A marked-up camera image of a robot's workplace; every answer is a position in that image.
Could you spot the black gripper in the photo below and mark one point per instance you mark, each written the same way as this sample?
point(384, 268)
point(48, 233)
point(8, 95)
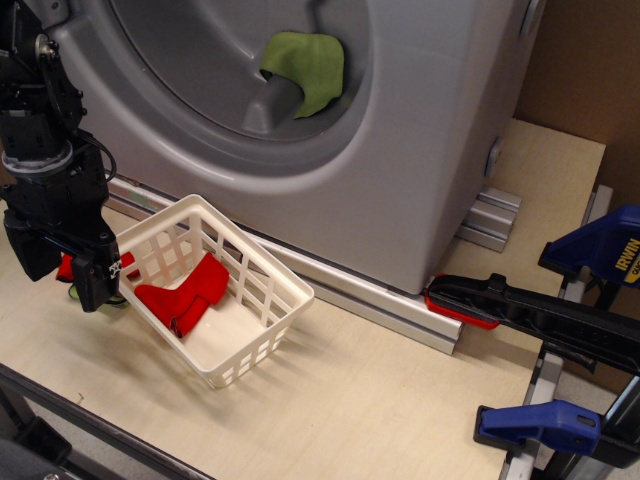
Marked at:
point(56, 205)

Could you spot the grey toy washing machine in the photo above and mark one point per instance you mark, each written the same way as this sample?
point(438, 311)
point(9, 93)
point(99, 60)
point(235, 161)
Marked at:
point(377, 183)

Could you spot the red cloth behind basket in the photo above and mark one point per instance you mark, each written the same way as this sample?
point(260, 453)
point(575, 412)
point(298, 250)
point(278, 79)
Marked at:
point(65, 274)

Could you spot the light green cloth on table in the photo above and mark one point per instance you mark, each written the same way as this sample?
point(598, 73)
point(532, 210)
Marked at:
point(116, 301)

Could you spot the red cloth in basket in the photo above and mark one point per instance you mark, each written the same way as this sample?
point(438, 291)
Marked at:
point(180, 309)

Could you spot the white plastic basket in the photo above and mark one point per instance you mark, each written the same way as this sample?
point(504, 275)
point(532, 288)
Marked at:
point(262, 297)

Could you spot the black red bar clamp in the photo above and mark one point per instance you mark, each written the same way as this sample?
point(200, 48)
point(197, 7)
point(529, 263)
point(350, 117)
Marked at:
point(577, 331)

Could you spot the blue clamp lower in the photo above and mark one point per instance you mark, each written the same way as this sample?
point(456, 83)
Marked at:
point(612, 438)

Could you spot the blue Irwin clamp upper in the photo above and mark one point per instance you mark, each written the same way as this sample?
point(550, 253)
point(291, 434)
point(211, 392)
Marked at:
point(608, 246)

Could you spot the brown cardboard panel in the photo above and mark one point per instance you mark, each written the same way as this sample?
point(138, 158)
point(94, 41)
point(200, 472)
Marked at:
point(583, 79)

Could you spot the black table frame edge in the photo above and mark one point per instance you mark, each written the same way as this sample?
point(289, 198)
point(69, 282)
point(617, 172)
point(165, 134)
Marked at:
point(46, 436)

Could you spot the long aluminium rail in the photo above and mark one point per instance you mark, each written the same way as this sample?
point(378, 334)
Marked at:
point(402, 313)

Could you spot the short aluminium rail block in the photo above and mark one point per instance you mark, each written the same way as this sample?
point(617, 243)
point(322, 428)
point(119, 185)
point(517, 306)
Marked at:
point(490, 220)

